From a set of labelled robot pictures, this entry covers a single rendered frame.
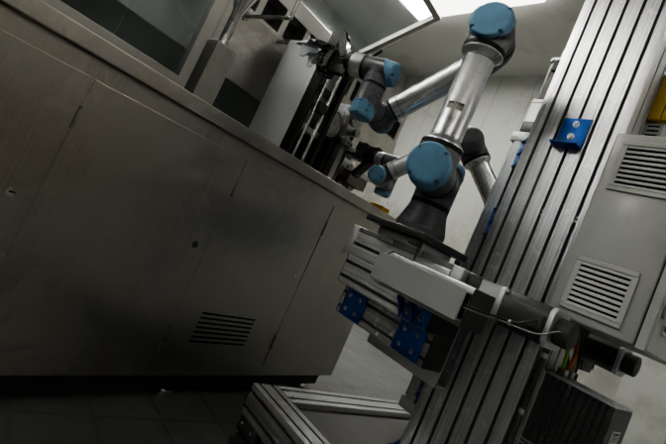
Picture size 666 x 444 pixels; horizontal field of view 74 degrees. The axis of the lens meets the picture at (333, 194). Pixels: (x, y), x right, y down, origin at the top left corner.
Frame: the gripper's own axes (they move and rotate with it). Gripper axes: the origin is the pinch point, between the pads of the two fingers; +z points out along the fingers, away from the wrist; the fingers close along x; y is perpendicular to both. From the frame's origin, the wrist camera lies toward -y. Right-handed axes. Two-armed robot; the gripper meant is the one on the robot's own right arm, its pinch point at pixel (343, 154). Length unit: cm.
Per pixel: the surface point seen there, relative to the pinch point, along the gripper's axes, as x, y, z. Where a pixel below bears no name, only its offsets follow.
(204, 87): 79, -9, 4
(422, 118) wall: -270, 128, 138
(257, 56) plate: 47, 21, 31
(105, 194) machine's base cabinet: 110, -51, -28
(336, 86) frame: 38.4, 17.0, -14.3
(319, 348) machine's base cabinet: -7, -86, -29
